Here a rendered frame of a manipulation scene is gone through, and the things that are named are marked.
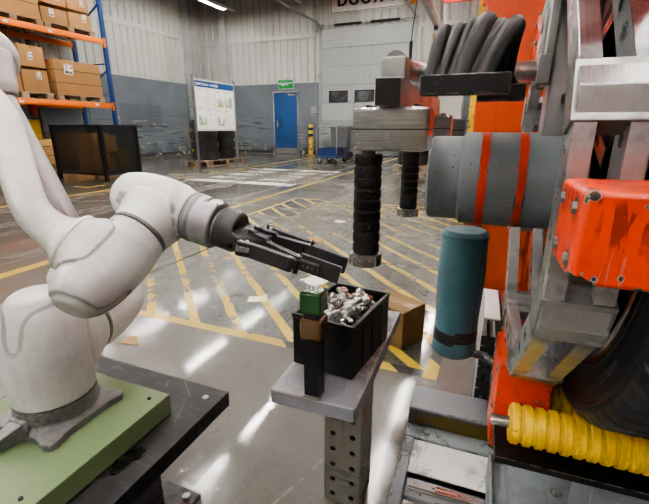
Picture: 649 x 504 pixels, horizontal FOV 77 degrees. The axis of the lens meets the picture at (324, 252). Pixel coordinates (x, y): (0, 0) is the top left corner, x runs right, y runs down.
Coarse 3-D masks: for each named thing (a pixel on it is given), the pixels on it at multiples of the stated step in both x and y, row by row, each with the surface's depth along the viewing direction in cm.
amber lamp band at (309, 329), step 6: (324, 318) 71; (300, 324) 71; (306, 324) 70; (312, 324) 70; (318, 324) 70; (324, 324) 72; (300, 330) 71; (306, 330) 71; (312, 330) 70; (318, 330) 70; (324, 330) 72; (300, 336) 72; (306, 336) 71; (312, 336) 71; (318, 336) 70; (324, 336) 72
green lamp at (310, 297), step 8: (304, 288) 71; (312, 288) 71; (320, 288) 71; (304, 296) 69; (312, 296) 69; (320, 296) 68; (304, 304) 70; (312, 304) 69; (320, 304) 69; (304, 312) 70; (312, 312) 69; (320, 312) 69
